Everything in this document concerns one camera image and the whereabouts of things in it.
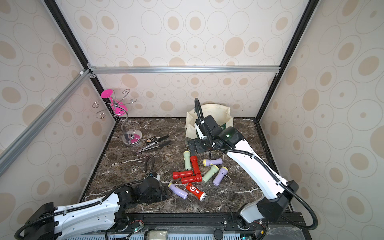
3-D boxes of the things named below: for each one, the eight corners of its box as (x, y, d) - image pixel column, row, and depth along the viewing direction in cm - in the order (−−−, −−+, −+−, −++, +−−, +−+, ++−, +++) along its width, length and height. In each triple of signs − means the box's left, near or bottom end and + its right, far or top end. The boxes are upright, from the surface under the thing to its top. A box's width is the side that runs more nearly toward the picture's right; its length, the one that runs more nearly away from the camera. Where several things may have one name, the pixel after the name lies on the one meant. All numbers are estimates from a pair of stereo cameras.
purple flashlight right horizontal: (203, 166, 95) (203, 164, 92) (202, 161, 97) (202, 159, 94) (222, 165, 96) (223, 162, 93) (221, 160, 98) (222, 157, 95)
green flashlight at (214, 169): (200, 179, 90) (201, 177, 87) (214, 165, 95) (214, 163, 93) (205, 183, 88) (206, 181, 86) (219, 169, 93) (219, 167, 91)
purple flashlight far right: (211, 182, 89) (212, 180, 86) (222, 168, 95) (223, 165, 92) (217, 187, 87) (218, 184, 84) (227, 171, 93) (228, 169, 90)
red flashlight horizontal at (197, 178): (181, 184, 87) (181, 182, 85) (181, 178, 90) (180, 176, 87) (202, 181, 89) (202, 179, 86) (201, 175, 91) (201, 173, 88)
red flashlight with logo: (185, 190, 86) (185, 187, 83) (189, 184, 88) (189, 182, 85) (202, 202, 82) (203, 200, 79) (206, 196, 84) (206, 194, 81)
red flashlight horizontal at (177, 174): (173, 179, 90) (172, 177, 87) (173, 174, 92) (172, 172, 89) (192, 177, 91) (192, 175, 88) (192, 172, 93) (191, 169, 90)
